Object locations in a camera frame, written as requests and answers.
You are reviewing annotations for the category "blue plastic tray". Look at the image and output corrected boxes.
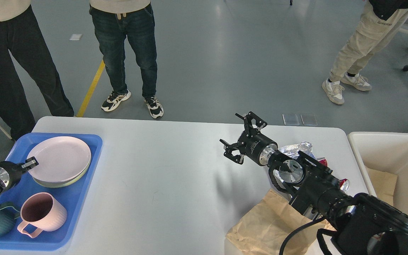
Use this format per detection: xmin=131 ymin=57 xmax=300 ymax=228
xmin=0 ymin=134 xmax=103 ymax=251

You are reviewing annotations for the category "person in cream sweater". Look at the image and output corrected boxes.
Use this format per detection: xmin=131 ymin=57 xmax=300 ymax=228
xmin=0 ymin=0 xmax=75 ymax=140

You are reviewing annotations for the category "person in blue jeans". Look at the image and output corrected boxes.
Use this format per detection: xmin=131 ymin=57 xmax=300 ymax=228
xmin=89 ymin=0 xmax=164 ymax=119

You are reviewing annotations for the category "pink plate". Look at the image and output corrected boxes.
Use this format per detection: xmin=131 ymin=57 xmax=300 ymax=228
xmin=27 ymin=136 xmax=92 ymax=184

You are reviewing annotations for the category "beige plastic bin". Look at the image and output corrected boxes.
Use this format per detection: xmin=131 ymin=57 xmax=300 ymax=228
xmin=348 ymin=132 xmax=408 ymax=215

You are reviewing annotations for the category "brown paper bag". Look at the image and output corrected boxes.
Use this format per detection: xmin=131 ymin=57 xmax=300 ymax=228
xmin=226 ymin=188 xmax=332 ymax=255

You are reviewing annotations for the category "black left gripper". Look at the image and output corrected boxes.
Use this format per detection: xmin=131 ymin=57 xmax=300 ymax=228
xmin=0 ymin=157 xmax=39 ymax=190

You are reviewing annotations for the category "aluminium foil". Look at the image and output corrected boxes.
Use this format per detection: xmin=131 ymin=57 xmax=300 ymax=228
xmin=273 ymin=141 xmax=316 ymax=184

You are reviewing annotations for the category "green plate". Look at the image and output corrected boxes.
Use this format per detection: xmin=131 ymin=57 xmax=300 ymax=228
xmin=32 ymin=161 xmax=91 ymax=188

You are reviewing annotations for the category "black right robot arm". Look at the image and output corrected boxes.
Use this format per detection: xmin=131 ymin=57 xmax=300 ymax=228
xmin=221 ymin=112 xmax=408 ymax=255

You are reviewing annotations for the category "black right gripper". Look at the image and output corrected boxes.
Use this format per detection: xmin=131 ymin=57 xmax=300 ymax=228
xmin=220 ymin=111 xmax=278 ymax=166

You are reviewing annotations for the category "pink mug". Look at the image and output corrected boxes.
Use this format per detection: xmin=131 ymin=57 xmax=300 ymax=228
xmin=17 ymin=192 xmax=68 ymax=238

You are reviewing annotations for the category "crushed red can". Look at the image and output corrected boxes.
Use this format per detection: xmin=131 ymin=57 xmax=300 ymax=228
xmin=317 ymin=158 xmax=350 ymax=192

